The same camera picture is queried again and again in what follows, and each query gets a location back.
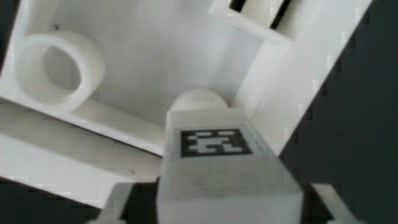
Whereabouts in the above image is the white chair seat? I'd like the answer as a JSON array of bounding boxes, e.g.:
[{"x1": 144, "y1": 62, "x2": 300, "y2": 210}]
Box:
[{"x1": 0, "y1": 0, "x2": 284, "y2": 153}]

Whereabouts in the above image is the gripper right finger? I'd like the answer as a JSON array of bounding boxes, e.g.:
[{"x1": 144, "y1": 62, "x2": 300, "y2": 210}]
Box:
[{"x1": 300, "y1": 183, "x2": 366, "y2": 224}]

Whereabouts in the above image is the white chair leg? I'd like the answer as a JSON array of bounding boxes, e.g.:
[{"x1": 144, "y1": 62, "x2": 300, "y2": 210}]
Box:
[{"x1": 156, "y1": 89, "x2": 304, "y2": 224}]

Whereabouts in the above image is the white U-shaped obstacle fence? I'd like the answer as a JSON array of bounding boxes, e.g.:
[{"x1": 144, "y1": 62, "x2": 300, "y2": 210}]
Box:
[{"x1": 0, "y1": 0, "x2": 375, "y2": 206}]

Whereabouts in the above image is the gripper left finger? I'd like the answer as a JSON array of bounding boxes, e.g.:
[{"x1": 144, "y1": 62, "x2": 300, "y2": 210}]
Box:
[{"x1": 87, "y1": 182, "x2": 158, "y2": 224}]

